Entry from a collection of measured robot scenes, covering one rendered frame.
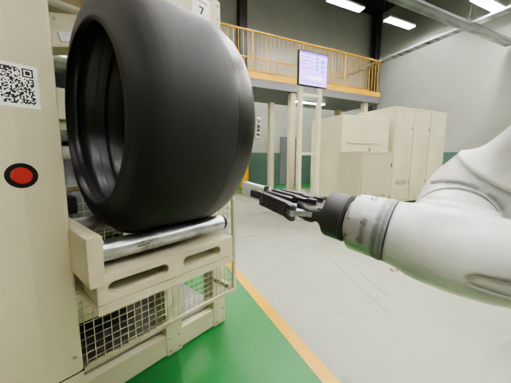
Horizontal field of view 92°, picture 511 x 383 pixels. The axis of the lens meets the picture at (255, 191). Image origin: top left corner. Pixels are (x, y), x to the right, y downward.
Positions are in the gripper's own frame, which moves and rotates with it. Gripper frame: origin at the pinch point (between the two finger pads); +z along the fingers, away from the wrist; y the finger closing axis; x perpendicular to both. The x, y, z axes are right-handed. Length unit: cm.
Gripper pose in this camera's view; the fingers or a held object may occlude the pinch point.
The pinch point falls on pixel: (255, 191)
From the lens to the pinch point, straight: 51.6
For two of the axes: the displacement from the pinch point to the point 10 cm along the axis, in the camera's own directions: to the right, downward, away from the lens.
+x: -1.0, 9.7, 2.2
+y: -6.6, 1.0, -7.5
